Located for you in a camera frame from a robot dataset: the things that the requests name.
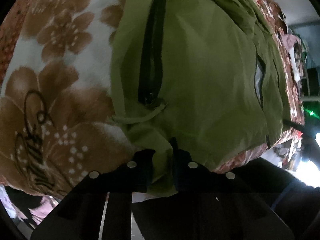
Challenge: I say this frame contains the green hooded jacket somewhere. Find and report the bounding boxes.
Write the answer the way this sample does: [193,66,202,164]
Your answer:
[111,0,290,197]

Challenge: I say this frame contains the pink cloth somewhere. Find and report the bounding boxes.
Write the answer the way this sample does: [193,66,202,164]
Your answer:
[281,34,302,53]

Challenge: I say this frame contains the floral bed blanket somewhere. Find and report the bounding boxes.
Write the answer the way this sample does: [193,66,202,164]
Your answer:
[1,0,304,198]

